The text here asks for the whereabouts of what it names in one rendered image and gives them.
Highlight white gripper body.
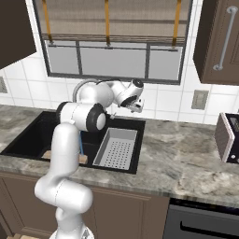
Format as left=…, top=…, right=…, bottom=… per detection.
left=128, top=98, right=146, bottom=114

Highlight black sink basin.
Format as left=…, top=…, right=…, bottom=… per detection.
left=0, top=110, right=147, bottom=176

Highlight blue thin stick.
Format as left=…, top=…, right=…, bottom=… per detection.
left=78, top=130, right=86, bottom=157

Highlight window with grey frame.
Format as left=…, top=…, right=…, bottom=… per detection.
left=32, top=0, right=194, bottom=86

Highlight black and pink toaster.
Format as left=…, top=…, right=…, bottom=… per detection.
left=213, top=112, right=239, bottom=164

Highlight grey wall socket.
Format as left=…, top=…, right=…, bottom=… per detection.
left=190, top=89, right=210, bottom=111
left=0, top=76, right=8, bottom=94

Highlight grey curved faucet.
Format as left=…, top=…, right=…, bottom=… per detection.
left=72, top=78, right=101, bottom=104

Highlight brown base cupboards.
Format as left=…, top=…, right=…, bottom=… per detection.
left=0, top=172, right=171, bottom=239

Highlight beige roman blind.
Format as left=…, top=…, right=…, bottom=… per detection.
left=40, top=0, right=189, bottom=49

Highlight dark brown wall cupboard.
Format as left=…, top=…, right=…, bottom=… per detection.
left=0, top=0, right=38, bottom=70

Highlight dark grey dishwasher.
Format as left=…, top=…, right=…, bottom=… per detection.
left=162, top=197, right=239, bottom=239

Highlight brown wall cupboard with handle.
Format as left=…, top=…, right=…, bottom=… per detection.
left=192, top=0, right=239, bottom=86

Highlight silver cupboard bar handle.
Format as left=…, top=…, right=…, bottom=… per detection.
left=212, top=6, right=239, bottom=72

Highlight grey perforated sink tray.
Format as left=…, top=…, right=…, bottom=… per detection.
left=91, top=126, right=139, bottom=172

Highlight wooden cutting board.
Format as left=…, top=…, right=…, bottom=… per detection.
left=41, top=150, right=89, bottom=165

